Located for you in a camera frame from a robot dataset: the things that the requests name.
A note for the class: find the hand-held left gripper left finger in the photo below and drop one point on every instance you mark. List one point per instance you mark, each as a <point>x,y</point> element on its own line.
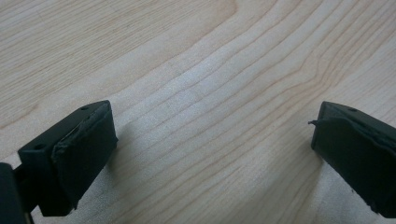
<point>71,155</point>

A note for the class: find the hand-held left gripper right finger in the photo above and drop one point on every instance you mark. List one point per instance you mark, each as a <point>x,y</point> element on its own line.
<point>358,149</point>

